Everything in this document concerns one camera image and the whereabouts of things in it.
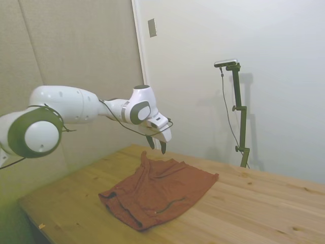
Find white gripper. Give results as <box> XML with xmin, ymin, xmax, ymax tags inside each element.
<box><xmin>145</xmin><ymin>126</ymin><xmax>174</xmax><ymax>155</ymax></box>

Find rust brown shorts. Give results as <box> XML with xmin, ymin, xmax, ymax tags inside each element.
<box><xmin>98</xmin><ymin>150</ymin><xmax>220</xmax><ymax>232</ymax></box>

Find white door trim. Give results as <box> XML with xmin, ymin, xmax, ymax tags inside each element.
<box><xmin>131</xmin><ymin>0</ymin><xmax>158</xmax><ymax>149</ymax></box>

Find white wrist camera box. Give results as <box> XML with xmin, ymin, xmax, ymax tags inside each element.
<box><xmin>146</xmin><ymin>113</ymin><xmax>170</xmax><ymax>131</ymax></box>

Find dark green camera stand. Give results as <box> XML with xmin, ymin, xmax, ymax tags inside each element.
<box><xmin>225</xmin><ymin>63</ymin><xmax>251</xmax><ymax>169</ymax></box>

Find silver exterior camera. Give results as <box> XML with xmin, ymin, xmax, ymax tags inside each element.
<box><xmin>214</xmin><ymin>58</ymin><xmax>239</xmax><ymax>68</ymax></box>

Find grey wall switch plate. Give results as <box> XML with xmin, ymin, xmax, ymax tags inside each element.
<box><xmin>147</xmin><ymin>18</ymin><xmax>158</xmax><ymax>38</ymax></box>

